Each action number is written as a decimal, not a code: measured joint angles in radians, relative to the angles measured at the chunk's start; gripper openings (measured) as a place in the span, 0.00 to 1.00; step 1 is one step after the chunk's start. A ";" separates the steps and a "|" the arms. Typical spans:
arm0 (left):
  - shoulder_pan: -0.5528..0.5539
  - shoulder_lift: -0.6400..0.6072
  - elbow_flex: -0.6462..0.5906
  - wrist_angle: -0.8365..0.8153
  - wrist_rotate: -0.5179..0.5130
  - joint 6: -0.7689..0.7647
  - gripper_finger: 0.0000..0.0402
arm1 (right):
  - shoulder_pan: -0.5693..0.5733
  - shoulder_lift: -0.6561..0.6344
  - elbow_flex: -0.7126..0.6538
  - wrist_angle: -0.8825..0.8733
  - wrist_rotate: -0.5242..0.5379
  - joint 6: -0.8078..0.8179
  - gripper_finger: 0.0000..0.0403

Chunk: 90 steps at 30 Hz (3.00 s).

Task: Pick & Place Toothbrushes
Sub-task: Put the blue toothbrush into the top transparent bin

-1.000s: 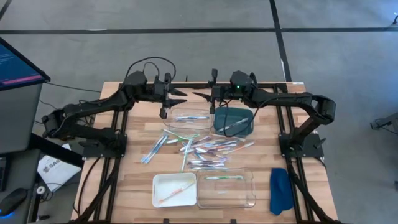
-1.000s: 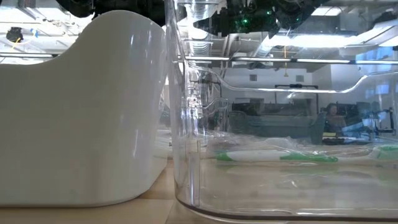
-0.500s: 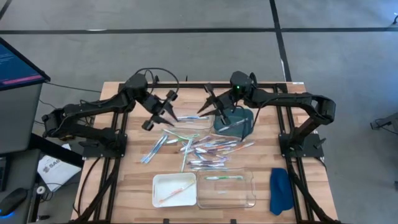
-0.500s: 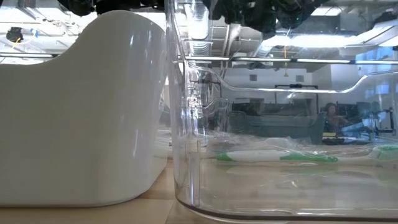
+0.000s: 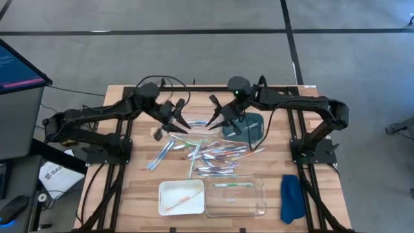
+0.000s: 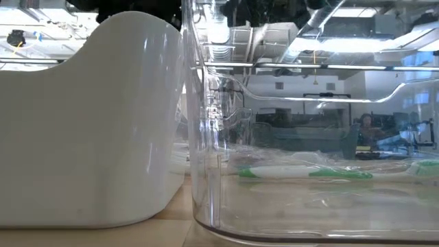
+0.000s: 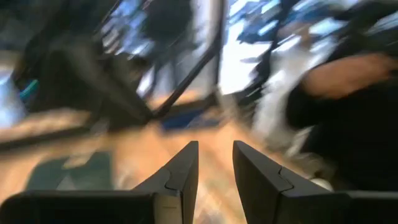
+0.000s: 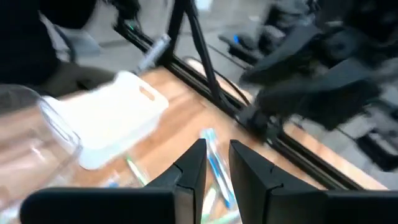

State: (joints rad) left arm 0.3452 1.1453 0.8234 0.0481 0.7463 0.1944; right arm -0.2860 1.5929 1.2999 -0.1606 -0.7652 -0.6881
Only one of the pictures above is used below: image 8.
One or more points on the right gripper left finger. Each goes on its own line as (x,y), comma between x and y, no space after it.
(124,208)

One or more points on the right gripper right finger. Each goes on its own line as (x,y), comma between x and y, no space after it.
(311,208)

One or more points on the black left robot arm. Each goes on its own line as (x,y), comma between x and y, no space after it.
(311,102)

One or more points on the green toothbrush in wrapper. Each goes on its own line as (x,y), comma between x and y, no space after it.
(138,172)

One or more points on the white plastic bin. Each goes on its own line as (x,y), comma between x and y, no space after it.
(109,118)

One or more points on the clear plastic bin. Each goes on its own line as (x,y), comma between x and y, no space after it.
(31,155)

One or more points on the person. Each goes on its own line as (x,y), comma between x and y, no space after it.
(25,40)

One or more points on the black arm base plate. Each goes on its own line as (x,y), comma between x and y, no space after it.
(258,124)

